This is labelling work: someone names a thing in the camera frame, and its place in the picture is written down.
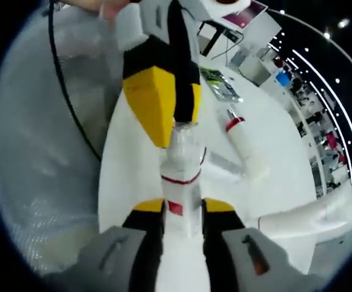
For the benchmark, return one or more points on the person's left hand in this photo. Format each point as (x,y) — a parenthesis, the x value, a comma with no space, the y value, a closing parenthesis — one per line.
(96,5)

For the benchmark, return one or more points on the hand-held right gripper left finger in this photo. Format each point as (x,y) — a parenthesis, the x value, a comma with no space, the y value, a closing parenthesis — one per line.
(127,258)

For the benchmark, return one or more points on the blue storage box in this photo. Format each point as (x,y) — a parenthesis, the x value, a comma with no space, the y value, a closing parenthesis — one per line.
(283,79)

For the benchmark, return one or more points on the small skincare bottle red label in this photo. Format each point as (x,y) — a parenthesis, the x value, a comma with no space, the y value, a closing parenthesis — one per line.
(178,188)

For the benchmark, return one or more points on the white skincare bottle red collar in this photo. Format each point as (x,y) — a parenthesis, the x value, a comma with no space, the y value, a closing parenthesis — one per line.
(245,143)

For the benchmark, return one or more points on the green silver sachet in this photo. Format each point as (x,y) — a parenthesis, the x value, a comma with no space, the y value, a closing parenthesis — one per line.
(221,86)

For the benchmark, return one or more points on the curved ceiling light strip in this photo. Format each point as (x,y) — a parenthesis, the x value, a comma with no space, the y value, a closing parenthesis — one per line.
(340,106)

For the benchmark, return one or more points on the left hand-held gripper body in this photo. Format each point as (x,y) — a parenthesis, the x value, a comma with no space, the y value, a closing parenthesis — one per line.
(142,21)

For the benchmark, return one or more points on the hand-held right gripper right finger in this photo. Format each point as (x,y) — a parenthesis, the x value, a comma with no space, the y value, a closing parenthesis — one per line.
(248,261)

